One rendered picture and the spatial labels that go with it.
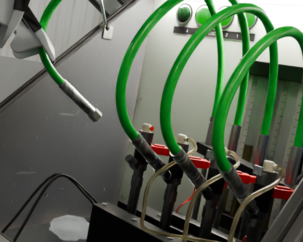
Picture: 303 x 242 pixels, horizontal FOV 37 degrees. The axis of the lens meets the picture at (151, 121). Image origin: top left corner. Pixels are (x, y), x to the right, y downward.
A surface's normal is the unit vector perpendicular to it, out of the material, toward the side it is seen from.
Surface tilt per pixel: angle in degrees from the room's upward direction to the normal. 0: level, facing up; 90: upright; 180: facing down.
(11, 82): 90
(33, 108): 90
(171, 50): 90
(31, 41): 75
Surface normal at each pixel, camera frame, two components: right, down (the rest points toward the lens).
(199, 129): -0.67, -0.04
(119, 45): 0.72, 0.22
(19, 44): 0.20, -0.11
